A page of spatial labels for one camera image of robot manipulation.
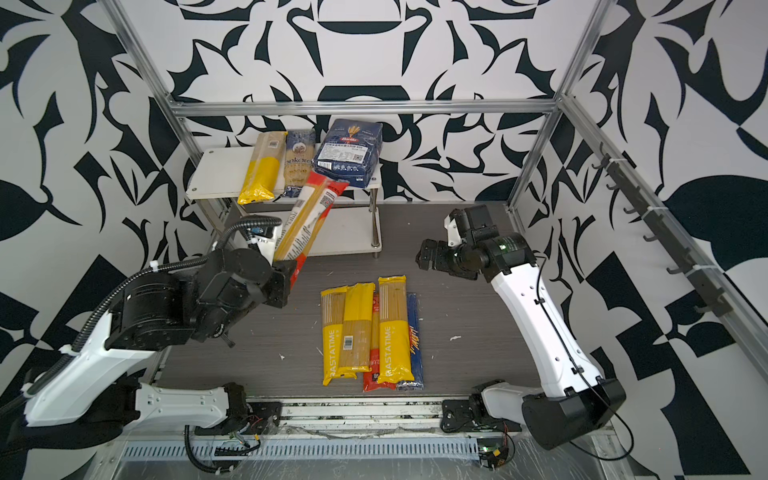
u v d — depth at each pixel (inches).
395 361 30.6
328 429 29.2
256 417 28.7
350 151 29.5
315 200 23.5
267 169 31.7
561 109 34.5
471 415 29.0
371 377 30.7
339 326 34.3
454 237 25.5
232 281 13.9
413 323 34.7
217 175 31.1
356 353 31.9
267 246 18.5
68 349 13.7
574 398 14.7
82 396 14.7
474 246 20.7
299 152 31.9
